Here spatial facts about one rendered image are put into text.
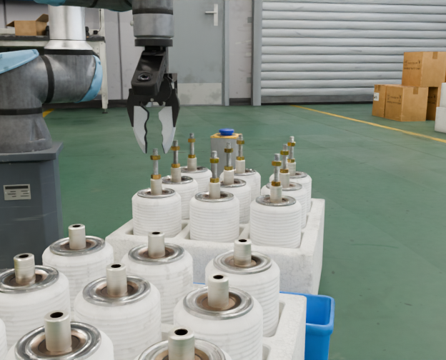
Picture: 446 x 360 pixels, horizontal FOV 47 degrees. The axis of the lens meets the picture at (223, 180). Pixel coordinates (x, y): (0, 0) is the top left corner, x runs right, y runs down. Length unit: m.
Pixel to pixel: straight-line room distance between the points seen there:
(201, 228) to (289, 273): 0.18
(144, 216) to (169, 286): 0.34
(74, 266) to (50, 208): 0.60
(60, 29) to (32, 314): 0.85
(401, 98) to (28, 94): 3.91
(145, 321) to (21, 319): 0.14
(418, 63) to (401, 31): 2.19
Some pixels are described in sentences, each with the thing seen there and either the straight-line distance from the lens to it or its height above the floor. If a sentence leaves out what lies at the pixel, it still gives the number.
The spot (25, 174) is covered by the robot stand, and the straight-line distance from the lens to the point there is 1.28.
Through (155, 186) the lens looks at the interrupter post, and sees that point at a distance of 1.01.
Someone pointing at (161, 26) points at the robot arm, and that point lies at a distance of 0.97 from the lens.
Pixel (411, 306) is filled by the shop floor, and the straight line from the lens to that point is 1.19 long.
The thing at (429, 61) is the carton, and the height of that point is 0.52.
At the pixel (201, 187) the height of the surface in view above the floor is 0.22.
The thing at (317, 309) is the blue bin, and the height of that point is 0.10.
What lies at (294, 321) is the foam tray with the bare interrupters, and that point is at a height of 0.18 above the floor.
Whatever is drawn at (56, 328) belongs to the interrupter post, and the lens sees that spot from 0.49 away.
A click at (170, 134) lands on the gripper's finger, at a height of 0.37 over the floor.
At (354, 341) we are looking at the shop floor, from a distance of 1.03.
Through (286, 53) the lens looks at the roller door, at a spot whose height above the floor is 0.62.
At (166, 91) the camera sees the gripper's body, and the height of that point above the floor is 0.45.
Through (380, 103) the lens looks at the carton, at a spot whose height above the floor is 0.13.
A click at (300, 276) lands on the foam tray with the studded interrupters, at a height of 0.14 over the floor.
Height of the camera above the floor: 0.50
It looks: 13 degrees down
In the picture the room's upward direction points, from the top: straight up
